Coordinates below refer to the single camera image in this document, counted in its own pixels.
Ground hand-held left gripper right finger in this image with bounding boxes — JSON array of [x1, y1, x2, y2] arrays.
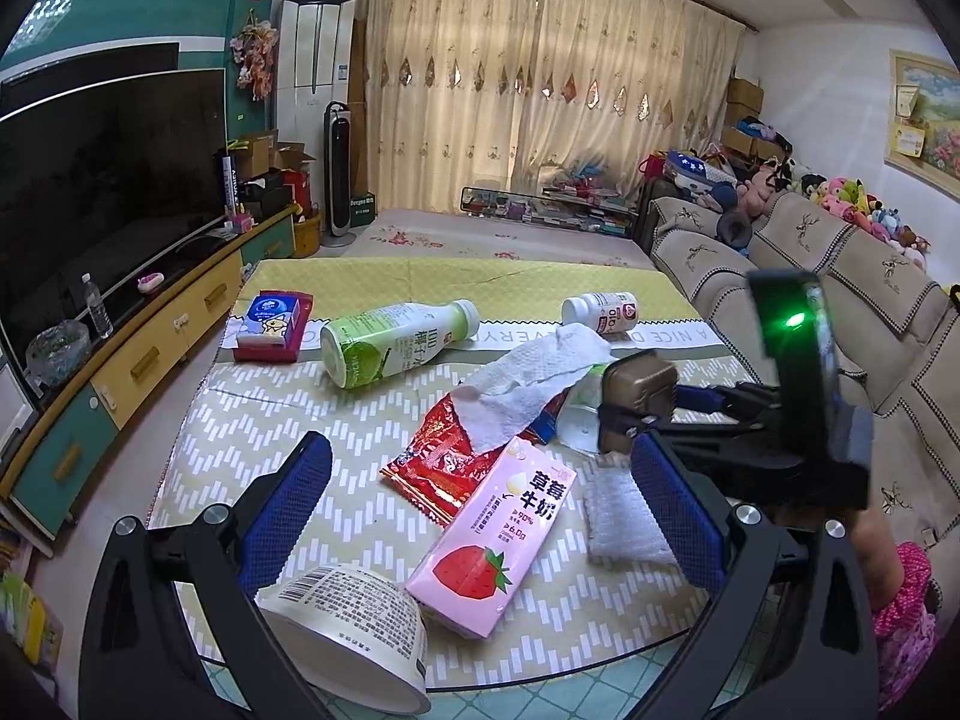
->
[[630, 431, 878, 720]]

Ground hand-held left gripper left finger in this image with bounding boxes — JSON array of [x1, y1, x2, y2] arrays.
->
[[79, 431, 335, 720]]

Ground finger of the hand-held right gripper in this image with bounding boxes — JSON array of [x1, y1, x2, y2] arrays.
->
[[596, 405, 782, 475], [673, 381, 785, 422]]

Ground brown plastic cup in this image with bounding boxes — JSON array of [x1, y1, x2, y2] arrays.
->
[[604, 351, 680, 451]]

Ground red snack packet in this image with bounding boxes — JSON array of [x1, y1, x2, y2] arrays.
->
[[380, 394, 526, 524]]

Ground person's right forearm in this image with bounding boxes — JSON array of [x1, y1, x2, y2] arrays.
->
[[847, 508, 910, 610]]

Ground white foam sheet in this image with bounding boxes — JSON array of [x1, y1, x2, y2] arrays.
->
[[581, 469, 676, 567]]

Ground beige sofa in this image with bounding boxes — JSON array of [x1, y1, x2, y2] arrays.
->
[[637, 191, 960, 601]]

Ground clear plastic cup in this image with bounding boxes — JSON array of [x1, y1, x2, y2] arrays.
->
[[556, 364, 610, 455]]

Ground white paper bowl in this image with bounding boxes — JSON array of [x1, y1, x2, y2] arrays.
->
[[256, 564, 432, 715]]

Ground small white bottle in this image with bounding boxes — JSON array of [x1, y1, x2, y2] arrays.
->
[[562, 292, 638, 335]]

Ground dark neck pillow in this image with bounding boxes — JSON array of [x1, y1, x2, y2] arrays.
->
[[715, 206, 756, 254]]

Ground white paper towel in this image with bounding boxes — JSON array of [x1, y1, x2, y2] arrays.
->
[[454, 322, 612, 455]]

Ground pile of stuffed toys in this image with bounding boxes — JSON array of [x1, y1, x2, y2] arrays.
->
[[735, 156, 932, 265]]

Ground pink strawberry milk carton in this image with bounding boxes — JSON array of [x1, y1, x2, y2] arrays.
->
[[405, 441, 578, 640]]

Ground red and blue tissue box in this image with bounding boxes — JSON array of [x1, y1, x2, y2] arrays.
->
[[232, 290, 316, 365]]

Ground green and white bottle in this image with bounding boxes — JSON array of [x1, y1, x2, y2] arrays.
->
[[320, 298, 481, 389]]

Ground yellow and green TV cabinet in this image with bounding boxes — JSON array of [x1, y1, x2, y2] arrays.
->
[[0, 206, 297, 545]]

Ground blue star pillow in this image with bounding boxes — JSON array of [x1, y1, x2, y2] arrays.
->
[[662, 150, 741, 194]]

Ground green grid mat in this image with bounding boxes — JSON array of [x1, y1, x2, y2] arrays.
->
[[199, 656, 680, 720]]

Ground stack of cardboard boxes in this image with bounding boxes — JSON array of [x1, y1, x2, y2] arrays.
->
[[721, 78, 790, 160]]

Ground person in pink clothes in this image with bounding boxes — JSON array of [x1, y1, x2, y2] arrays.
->
[[871, 540, 942, 710]]

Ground glass low table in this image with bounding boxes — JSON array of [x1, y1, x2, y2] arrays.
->
[[459, 183, 647, 242]]

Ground floral floor mat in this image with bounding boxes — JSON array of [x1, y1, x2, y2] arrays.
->
[[330, 208, 655, 272]]

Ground yellow basket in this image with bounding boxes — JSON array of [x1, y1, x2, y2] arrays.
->
[[291, 212, 324, 260]]

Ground framed landscape painting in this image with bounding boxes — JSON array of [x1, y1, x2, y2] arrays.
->
[[883, 49, 960, 201]]

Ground clear water bottle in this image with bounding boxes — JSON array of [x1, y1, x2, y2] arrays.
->
[[80, 273, 115, 341]]

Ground clear glass bowl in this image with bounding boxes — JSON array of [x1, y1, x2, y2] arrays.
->
[[25, 319, 92, 385]]

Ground stack of books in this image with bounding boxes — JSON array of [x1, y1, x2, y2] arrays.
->
[[0, 525, 70, 695]]

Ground black storage box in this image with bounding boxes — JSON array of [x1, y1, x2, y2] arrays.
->
[[240, 171, 295, 224]]

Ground black shuttlecock tube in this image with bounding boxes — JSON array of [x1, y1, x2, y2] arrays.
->
[[217, 150, 242, 220]]

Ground black tower fan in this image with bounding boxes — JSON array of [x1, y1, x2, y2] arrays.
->
[[321, 100, 355, 246]]

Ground open cardboard box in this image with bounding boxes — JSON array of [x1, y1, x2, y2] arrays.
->
[[231, 130, 317, 190]]

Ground cream patterned curtains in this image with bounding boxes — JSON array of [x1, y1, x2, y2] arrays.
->
[[351, 0, 749, 216]]

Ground black flat television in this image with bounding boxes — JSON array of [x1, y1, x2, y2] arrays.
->
[[0, 66, 230, 320]]

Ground white standing air conditioner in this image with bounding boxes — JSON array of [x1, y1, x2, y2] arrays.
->
[[272, 0, 358, 212]]

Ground hanging artificial flowers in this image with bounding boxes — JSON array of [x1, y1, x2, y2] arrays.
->
[[228, 10, 284, 103]]

